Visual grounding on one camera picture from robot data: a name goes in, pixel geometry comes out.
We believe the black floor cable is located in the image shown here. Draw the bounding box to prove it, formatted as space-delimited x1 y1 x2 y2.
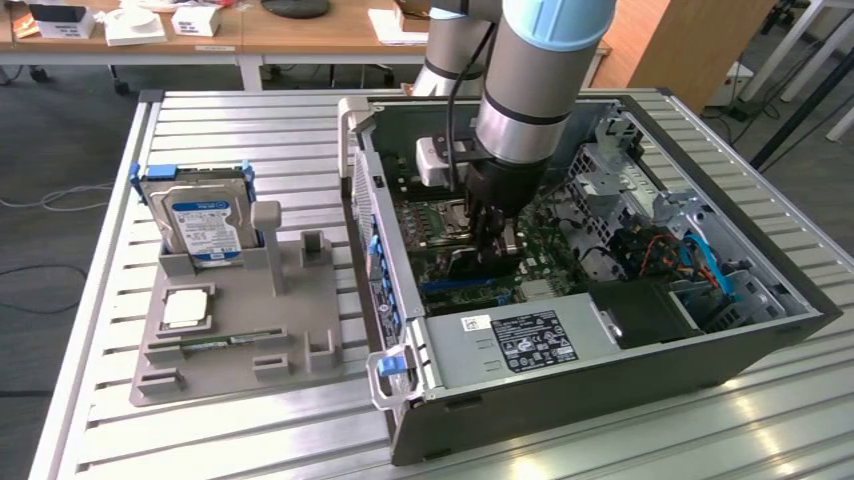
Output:
0 264 87 281

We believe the white box with red mark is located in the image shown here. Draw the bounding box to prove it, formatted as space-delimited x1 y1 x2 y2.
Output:
724 60 757 107

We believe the white stacked tray box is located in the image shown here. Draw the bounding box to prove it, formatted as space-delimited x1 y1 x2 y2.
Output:
103 7 167 48

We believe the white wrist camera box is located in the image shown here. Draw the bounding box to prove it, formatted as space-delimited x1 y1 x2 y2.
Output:
414 135 493 189

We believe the blue expansion slot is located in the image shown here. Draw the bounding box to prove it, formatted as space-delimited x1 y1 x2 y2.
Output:
419 278 493 296

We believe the black round monitor base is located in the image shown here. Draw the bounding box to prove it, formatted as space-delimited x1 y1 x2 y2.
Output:
261 0 331 20

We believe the black open PC case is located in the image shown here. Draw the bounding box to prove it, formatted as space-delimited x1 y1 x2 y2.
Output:
337 92 844 467

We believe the black camera cable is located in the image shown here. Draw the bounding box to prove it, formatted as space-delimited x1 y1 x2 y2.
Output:
445 19 501 192

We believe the CPU socket with metal frame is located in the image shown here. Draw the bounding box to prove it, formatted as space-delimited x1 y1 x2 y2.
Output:
437 197 483 239

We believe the silver perforated drive cage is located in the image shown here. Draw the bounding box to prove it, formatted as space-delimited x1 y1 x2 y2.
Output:
565 142 676 274

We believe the orange book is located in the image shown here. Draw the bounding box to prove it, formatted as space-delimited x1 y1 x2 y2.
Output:
10 8 43 40

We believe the black metal pole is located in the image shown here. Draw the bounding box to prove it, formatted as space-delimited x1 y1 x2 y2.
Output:
748 44 854 169

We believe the white paper stack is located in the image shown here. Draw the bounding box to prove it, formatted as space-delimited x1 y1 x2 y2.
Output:
367 8 430 47

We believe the small white cardboard box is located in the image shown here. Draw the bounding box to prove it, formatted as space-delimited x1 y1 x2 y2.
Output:
171 7 223 37

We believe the white box with black tablet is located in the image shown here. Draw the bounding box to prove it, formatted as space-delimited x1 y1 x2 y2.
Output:
30 3 97 39

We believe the grey power supply unit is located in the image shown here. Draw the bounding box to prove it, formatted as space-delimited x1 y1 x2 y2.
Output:
414 292 626 392

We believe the white metal desk frame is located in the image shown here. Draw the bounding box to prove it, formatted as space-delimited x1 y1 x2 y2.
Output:
737 0 854 142

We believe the red wire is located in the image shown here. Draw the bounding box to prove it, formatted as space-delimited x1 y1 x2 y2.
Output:
637 233 673 277

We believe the white floor cable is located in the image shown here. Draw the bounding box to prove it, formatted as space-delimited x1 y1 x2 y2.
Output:
0 180 117 210

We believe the green motherboard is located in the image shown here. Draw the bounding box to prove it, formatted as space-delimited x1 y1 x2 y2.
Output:
391 172 593 317

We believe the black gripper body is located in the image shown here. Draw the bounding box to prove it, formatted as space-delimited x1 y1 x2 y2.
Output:
463 157 550 220

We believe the grey plastic parts rack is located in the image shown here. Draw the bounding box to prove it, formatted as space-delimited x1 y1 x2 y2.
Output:
130 199 343 407

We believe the wooden cabinet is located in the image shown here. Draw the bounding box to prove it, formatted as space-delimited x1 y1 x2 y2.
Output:
590 0 781 115

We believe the silver metal disk bay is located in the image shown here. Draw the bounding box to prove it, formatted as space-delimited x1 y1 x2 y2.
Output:
650 192 806 334

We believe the blue disk wire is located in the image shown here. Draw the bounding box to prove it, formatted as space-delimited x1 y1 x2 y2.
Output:
684 232 736 301

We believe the hard disk with blue caddy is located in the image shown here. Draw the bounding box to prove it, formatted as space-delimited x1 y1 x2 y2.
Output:
127 160 263 269

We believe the wooden desk with white frame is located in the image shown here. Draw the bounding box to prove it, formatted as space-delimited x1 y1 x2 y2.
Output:
0 0 614 94

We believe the brown cardboard box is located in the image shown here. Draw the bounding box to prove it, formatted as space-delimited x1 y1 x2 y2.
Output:
394 0 433 32

